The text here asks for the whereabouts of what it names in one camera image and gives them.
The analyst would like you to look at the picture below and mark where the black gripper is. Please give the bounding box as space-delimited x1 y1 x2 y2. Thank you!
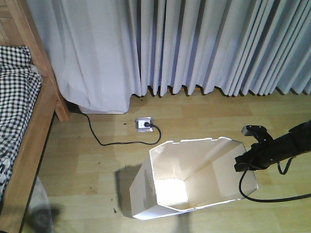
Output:
234 143 279 171

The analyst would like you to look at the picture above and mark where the white plastic trash bin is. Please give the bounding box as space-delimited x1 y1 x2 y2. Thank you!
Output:
129 137 258 220

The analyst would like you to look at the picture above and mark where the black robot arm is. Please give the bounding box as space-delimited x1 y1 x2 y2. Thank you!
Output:
234 121 311 172

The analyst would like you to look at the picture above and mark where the floor power outlet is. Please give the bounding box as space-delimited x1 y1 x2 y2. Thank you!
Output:
135 117 153 133

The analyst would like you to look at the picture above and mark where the light grey curtain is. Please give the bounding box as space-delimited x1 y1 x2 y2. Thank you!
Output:
28 0 311 114

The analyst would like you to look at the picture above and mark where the grey round rug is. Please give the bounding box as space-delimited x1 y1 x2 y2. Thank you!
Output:
22 177 54 233

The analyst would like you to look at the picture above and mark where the black white checkered bedding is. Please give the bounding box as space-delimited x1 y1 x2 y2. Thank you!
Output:
0 46 43 196

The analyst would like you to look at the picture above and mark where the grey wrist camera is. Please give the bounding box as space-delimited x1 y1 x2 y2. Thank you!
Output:
241 125 267 141

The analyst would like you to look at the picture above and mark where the black power cord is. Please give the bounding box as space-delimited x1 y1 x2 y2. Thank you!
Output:
72 110 162 146

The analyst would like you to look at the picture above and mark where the wooden bed frame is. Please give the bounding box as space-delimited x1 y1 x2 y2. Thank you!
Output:
0 0 69 233

